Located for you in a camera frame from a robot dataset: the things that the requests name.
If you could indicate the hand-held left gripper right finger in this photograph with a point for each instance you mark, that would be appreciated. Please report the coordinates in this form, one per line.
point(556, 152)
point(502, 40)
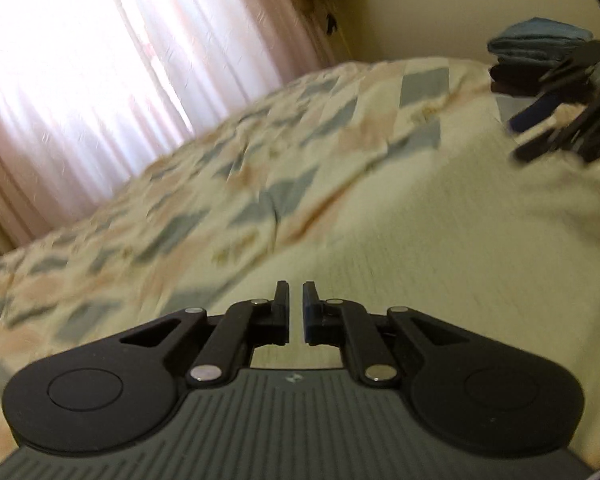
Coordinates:
point(308, 312)

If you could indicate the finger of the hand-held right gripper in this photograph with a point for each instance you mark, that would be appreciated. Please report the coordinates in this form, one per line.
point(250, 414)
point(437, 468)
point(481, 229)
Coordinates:
point(535, 110)
point(540, 146)

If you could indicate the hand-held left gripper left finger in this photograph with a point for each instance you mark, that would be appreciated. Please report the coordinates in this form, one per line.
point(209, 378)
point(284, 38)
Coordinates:
point(281, 310)

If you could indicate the cream cloth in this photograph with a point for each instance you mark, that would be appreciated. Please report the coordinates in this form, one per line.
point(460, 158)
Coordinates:
point(430, 240)

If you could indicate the folded dark cloth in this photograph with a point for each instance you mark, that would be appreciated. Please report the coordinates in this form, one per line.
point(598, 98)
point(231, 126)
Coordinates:
point(515, 77)

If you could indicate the folded blue cloth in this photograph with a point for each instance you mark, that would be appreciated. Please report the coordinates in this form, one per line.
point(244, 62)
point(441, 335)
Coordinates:
point(535, 40)

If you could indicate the patterned patchwork bed blanket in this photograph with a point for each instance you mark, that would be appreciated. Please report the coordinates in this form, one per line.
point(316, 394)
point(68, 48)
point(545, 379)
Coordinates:
point(230, 180)

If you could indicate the pink sheer curtain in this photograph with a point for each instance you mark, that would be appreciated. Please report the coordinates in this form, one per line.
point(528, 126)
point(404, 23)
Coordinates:
point(105, 75)

